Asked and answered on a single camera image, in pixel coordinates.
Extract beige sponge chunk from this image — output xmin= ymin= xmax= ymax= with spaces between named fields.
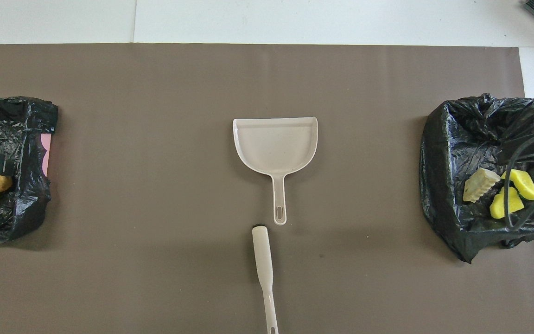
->
xmin=463 ymin=168 xmax=501 ymax=203

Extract beige plastic dustpan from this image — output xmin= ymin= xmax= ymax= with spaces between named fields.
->
xmin=232 ymin=116 xmax=318 ymax=226

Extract beige brush black bristles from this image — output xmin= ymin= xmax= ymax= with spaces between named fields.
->
xmin=252 ymin=225 xmax=280 ymax=334

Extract black bag pink bin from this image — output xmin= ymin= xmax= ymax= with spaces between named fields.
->
xmin=0 ymin=96 xmax=59 ymax=244

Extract black bag lined bin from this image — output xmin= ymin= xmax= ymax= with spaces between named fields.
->
xmin=419 ymin=93 xmax=534 ymax=264

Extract brown table mat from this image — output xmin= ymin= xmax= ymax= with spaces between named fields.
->
xmin=0 ymin=43 xmax=534 ymax=334

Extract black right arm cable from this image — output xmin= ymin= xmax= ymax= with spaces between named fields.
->
xmin=503 ymin=128 xmax=534 ymax=229

